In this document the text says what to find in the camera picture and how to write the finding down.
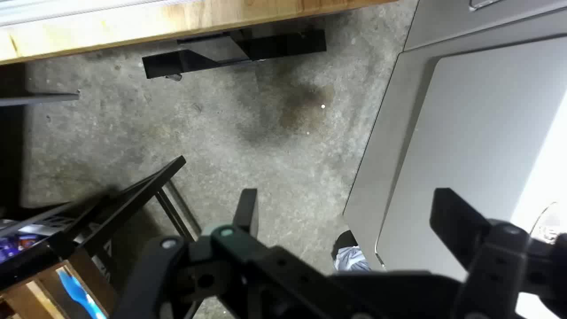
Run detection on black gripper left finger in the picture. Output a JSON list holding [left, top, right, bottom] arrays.
[[232, 189, 259, 235]]

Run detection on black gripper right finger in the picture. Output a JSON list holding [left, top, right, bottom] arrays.
[[429, 189, 491, 260]]

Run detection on white washing machine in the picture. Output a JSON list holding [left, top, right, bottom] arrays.
[[344, 0, 567, 279]]

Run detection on black wooden stool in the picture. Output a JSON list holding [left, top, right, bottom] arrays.
[[0, 157, 201, 288]]

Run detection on wooden cutlery tray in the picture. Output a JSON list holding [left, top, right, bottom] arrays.
[[0, 253, 117, 319]]

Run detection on purple snack packet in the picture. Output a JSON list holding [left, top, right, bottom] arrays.
[[0, 235, 41, 263]]

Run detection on black metal bench bracket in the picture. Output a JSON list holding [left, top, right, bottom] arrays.
[[142, 29, 326, 81]]

